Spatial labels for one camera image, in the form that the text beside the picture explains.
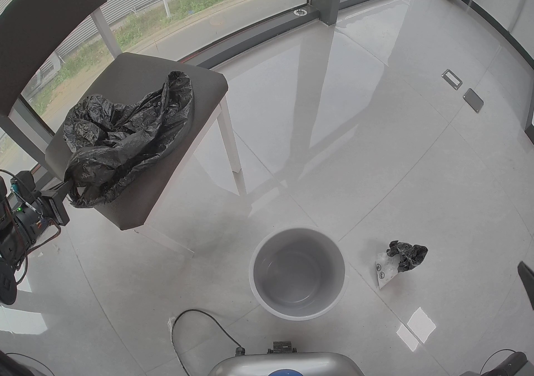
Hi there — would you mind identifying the white trash bin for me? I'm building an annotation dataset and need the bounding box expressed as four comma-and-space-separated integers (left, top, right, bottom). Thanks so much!
249, 227, 347, 321

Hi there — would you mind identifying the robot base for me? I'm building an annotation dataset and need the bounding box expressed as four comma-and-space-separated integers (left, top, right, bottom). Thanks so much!
207, 340, 365, 376

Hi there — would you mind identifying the black plastic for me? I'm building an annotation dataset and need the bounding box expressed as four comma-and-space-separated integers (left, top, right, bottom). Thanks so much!
386, 241, 429, 274

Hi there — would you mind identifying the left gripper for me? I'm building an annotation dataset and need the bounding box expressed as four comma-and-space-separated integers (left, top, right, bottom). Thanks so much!
13, 189, 70, 248

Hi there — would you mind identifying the black cable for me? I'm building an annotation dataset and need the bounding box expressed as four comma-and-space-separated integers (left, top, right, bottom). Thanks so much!
169, 309, 248, 376

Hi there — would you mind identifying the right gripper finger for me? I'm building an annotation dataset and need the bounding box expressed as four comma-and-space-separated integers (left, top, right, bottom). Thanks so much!
517, 261, 534, 311

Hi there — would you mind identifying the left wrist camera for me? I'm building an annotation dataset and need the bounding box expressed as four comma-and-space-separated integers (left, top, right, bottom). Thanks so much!
9, 171, 38, 200

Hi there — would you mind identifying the dark grey white-legged chair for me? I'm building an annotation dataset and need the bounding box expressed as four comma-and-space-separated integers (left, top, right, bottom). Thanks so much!
0, 0, 247, 259

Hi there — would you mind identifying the black plastic bag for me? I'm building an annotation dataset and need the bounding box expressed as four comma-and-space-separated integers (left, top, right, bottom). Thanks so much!
63, 71, 196, 209

